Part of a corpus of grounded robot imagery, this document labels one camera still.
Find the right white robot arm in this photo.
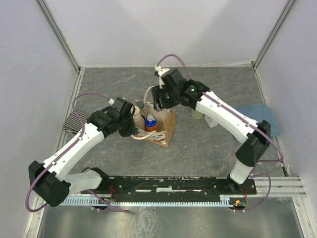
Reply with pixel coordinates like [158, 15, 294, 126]
[151, 80, 270, 194]

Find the black white striped cloth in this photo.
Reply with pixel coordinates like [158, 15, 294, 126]
[62, 110, 90, 135]

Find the aluminium frame post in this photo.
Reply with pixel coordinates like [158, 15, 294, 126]
[253, 0, 297, 70]
[35, 0, 81, 71]

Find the watermelon print canvas bag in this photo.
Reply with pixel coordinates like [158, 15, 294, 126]
[131, 87, 176, 147]

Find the white square bottle dark cap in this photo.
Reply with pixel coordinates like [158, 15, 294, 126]
[204, 115, 218, 128]

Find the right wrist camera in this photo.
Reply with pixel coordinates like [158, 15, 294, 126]
[160, 68, 186, 87]

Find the left aluminium frame post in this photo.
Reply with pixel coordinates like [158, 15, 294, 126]
[35, 0, 81, 71]

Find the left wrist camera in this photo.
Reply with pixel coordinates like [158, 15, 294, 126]
[107, 97, 133, 120]

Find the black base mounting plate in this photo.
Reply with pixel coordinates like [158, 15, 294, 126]
[93, 176, 257, 198]

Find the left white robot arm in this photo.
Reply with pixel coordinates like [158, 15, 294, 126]
[28, 107, 136, 207]

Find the pink beige bottle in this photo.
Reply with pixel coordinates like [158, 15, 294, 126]
[133, 106, 146, 130]

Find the right aluminium frame post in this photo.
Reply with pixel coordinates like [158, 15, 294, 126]
[253, 0, 297, 70]

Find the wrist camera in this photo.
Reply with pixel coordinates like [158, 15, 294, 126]
[107, 97, 133, 120]
[160, 68, 186, 87]

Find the blue orange spray bottle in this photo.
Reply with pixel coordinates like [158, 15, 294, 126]
[145, 114, 158, 132]

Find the light blue cable duct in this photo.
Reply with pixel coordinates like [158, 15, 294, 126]
[61, 193, 242, 207]

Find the blue folded cloth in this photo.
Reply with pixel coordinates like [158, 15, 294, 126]
[233, 104, 281, 137]

